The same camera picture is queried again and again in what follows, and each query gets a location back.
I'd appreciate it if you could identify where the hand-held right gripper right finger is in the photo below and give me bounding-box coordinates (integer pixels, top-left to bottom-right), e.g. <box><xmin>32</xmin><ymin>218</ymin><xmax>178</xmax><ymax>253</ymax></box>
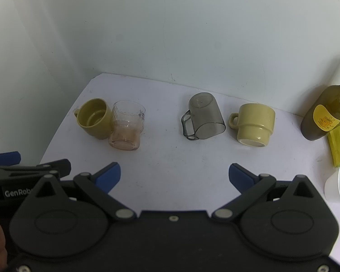
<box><xmin>212</xmin><ymin>163</ymin><xmax>326</xmax><ymax>224</ymax></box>

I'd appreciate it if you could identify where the olive glass bottle yellow label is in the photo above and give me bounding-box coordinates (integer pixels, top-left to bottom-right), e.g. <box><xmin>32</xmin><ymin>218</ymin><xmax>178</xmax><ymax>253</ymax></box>
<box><xmin>301</xmin><ymin>72</ymin><xmax>340</xmax><ymax>141</ymax></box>

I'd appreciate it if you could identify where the pale yellow mug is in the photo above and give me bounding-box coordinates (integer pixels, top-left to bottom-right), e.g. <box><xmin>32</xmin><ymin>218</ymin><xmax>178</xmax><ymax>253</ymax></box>
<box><xmin>229</xmin><ymin>103</ymin><xmax>276</xmax><ymax>148</ymax></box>

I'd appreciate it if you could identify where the clear patterned glass cup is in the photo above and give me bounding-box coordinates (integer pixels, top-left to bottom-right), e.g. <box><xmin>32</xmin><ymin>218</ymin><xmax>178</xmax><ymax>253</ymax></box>
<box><xmin>108</xmin><ymin>100</ymin><xmax>146</xmax><ymax>151</ymax></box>

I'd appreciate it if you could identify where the white cup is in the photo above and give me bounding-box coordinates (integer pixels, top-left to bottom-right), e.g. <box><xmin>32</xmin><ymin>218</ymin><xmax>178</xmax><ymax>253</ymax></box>
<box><xmin>324</xmin><ymin>160</ymin><xmax>340</xmax><ymax>205</ymax></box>

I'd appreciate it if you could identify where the olive green mug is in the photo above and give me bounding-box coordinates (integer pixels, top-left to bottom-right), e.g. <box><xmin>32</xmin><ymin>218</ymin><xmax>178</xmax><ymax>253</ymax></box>
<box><xmin>74</xmin><ymin>98</ymin><xmax>114</xmax><ymax>140</ymax></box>

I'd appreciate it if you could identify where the grey transparent plastic cup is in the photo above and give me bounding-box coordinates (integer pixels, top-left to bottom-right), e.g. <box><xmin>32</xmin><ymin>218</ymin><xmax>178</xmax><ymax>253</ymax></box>
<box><xmin>181</xmin><ymin>92</ymin><xmax>226</xmax><ymax>141</ymax></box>

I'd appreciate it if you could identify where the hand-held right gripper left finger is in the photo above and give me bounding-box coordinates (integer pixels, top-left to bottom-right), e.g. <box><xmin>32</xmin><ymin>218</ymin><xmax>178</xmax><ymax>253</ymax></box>
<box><xmin>20</xmin><ymin>163</ymin><xmax>136</xmax><ymax>225</ymax></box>

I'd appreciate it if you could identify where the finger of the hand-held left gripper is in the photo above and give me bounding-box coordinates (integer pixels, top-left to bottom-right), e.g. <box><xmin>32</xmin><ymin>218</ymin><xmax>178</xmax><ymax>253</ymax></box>
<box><xmin>0</xmin><ymin>151</ymin><xmax>21</xmax><ymax>166</ymax></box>
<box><xmin>0</xmin><ymin>159</ymin><xmax>71</xmax><ymax>181</ymax></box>

